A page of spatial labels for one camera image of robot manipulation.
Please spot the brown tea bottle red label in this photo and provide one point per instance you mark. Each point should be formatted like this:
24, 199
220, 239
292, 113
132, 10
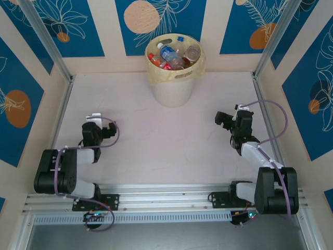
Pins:
186, 63

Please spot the brown milk tea bottle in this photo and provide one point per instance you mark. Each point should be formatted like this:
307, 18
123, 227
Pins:
192, 53

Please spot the orange label bottle brown cap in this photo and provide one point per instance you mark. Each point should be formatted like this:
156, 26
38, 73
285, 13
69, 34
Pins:
157, 62

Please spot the blue label bottle white cap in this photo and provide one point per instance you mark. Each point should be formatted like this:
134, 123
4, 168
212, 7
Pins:
167, 53

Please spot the Pepsi bottle with blue cap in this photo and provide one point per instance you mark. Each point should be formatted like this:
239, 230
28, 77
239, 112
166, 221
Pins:
180, 39

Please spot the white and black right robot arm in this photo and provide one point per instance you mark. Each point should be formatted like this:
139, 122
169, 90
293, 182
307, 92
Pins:
253, 153

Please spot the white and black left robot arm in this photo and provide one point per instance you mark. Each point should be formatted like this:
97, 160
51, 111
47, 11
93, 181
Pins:
86, 156

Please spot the white plastic bin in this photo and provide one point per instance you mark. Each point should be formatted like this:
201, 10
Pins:
173, 91

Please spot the cream plastic bucket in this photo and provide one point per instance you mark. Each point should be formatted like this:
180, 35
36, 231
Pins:
156, 76

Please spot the small circuit board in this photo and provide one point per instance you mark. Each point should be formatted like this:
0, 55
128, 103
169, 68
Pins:
238, 218
95, 215

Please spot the grey metal shelf plate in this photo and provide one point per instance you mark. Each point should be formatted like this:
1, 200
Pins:
169, 239

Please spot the aluminium table edge rail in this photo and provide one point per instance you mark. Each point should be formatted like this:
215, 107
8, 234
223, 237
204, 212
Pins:
62, 112
262, 104

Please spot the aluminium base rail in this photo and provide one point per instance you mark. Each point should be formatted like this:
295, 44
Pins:
161, 195

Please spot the aluminium frame post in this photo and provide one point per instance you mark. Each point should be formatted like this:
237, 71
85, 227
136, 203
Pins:
274, 39
20, 234
310, 234
50, 44

